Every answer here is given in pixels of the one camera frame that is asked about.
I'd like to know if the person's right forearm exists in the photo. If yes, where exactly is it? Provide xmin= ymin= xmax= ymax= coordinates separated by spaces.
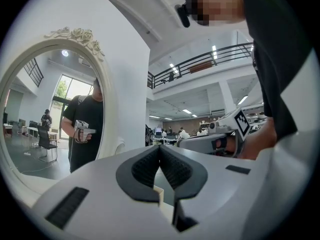
xmin=238 ymin=118 xmax=279 ymax=161

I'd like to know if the person's black clothing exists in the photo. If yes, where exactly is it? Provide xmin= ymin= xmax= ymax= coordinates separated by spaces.
xmin=239 ymin=0 xmax=315 ymax=141

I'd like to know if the person's head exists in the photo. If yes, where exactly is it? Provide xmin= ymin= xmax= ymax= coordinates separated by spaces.
xmin=186 ymin=0 xmax=247 ymax=27

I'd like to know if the person's right hand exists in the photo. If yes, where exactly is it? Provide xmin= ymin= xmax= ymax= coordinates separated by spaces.
xmin=211 ymin=135 xmax=251 ymax=160

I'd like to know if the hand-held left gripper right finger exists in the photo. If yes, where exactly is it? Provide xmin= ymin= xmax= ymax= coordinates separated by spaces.
xmin=159 ymin=143 xmax=270 ymax=240

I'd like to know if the row of ceiling light panels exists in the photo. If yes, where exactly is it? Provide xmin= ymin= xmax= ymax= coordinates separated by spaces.
xmin=148 ymin=44 xmax=250 ymax=121

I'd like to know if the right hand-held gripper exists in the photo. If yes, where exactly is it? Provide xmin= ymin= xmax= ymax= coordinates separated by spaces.
xmin=177 ymin=107 xmax=252 ymax=156

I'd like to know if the black balcony railing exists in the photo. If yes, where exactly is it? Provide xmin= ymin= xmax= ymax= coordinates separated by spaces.
xmin=147 ymin=42 xmax=255 ymax=90

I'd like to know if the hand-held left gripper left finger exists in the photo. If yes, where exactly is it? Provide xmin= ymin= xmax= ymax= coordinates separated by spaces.
xmin=31 ymin=144 xmax=176 ymax=240

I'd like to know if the black head-worn camera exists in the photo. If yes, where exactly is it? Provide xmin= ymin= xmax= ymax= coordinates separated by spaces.
xmin=174 ymin=3 xmax=193 ymax=29

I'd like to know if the white ornate oval mirror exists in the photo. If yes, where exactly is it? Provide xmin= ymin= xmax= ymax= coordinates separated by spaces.
xmin=0 ymin=26 xmax=126 ymax=205

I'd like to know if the row of office desks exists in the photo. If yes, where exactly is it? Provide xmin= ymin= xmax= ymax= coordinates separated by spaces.
xmin=153 ymin=126 xmax=211 ymax=148

